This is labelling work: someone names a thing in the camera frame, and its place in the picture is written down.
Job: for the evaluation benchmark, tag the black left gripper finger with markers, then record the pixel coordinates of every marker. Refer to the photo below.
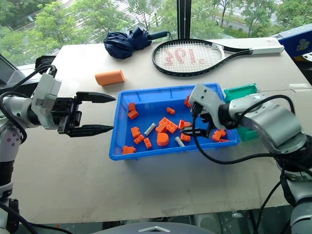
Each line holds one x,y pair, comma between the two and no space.
92,129
95,97

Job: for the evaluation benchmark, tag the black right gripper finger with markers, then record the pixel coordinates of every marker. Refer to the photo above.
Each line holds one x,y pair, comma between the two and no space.
188,128
203,132

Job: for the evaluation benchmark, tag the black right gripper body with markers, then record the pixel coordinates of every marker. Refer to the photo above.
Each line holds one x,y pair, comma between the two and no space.
206,117

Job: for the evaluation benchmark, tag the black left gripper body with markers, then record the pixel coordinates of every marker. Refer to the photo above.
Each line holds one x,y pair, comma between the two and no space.
65,109

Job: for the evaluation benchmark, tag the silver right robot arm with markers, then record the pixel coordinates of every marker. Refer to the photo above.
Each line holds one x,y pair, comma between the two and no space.
273,124

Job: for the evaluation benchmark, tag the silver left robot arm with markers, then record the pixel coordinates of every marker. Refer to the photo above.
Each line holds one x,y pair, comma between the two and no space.
17,107

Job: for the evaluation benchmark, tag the blue plastic bin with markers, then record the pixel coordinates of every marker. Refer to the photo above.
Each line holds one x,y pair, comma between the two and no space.
156,151

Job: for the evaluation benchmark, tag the green plastic bin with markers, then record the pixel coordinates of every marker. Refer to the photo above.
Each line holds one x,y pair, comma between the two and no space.
243,91

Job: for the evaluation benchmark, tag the small orange toy brick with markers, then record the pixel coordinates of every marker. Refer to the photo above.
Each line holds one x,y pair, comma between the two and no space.
181,124
218,135
147,143
139,139
185,137
128,150
161,128
170,111
187,102
133,115
135,132

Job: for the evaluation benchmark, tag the grey cylindrical battery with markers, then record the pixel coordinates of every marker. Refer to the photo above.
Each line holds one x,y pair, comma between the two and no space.
179,141
149,129

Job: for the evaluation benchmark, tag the large flat orange toy brick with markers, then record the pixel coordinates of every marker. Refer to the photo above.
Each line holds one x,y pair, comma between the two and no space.
170,125

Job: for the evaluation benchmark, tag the orange foam cylinder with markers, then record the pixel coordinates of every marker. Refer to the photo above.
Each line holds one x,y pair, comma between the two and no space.
109,78

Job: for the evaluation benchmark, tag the rounded orange toy brick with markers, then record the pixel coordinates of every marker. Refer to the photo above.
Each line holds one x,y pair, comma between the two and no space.
162,139

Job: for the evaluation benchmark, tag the navy folded umbrella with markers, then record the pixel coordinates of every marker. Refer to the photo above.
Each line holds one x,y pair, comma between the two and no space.
122,44

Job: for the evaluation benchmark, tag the dark monitor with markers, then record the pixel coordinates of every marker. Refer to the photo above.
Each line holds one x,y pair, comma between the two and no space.
8,70

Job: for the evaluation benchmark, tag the black white tennis racket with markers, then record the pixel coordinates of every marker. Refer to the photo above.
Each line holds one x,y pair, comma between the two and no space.
219,48

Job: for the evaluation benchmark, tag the blue cardboard box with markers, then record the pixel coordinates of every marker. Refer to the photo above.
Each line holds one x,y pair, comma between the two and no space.
297,41

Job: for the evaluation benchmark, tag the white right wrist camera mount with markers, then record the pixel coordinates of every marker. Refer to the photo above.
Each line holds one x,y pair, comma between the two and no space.
207,100

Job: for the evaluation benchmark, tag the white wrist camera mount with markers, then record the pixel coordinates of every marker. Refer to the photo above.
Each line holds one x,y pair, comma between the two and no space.
46,92
207,100

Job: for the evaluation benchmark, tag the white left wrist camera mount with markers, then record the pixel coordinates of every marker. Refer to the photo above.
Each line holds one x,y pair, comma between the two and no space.
46,92

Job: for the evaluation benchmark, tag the black window frame post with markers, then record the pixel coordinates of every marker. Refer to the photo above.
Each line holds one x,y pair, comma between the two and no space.
183,17

